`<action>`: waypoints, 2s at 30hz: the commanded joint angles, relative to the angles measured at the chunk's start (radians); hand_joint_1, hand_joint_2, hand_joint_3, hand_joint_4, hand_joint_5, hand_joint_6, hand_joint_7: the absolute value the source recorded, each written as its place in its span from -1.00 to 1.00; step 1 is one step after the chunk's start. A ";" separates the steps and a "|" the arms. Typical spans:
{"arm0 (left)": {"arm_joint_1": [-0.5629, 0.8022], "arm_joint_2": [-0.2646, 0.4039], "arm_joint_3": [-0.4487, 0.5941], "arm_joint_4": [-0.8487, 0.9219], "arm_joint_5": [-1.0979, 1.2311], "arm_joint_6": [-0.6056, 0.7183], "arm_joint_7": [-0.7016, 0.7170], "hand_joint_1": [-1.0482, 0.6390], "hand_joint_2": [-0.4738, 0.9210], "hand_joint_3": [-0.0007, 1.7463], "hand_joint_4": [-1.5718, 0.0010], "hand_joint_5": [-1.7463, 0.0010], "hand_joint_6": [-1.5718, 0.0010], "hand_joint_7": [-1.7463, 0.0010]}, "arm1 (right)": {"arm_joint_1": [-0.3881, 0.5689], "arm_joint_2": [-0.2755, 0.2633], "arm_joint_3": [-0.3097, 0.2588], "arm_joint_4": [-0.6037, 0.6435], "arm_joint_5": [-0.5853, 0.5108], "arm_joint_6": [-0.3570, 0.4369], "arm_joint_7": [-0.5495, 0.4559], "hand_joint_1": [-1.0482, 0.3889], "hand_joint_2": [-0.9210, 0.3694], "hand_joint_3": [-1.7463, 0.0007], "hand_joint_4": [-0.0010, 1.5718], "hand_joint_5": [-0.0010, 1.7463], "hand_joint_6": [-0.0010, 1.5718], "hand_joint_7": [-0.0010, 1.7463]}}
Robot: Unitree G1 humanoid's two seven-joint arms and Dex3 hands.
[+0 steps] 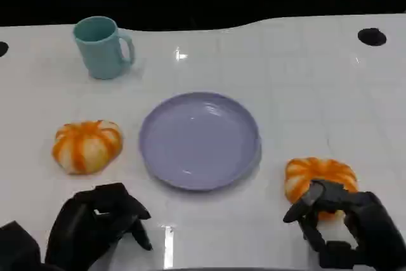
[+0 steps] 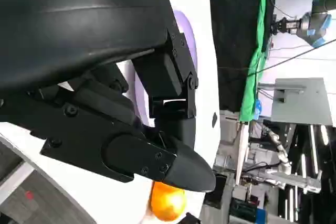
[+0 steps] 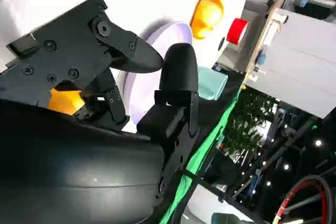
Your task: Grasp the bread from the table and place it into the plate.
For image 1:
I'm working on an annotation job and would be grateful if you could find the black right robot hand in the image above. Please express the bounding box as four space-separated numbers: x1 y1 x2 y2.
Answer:
282 179 406 268

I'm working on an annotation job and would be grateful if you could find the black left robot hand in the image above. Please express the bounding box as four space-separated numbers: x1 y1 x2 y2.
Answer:
45 182 155 271

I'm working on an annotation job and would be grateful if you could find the orange white toy bread roll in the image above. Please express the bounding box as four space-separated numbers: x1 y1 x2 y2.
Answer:
51 119 124 176
284 157 359 221

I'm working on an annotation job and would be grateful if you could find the lilac plate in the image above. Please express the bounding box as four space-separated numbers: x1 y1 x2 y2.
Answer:
138 91 263 192

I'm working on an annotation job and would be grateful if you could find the grey robot torso edge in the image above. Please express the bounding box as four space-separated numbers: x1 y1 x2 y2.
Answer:
161 267 286 271

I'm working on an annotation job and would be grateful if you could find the pale green mug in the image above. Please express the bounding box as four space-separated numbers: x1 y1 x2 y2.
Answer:
72 16 136 80

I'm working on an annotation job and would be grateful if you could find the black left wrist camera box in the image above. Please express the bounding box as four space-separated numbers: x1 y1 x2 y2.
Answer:
0 220 42 271

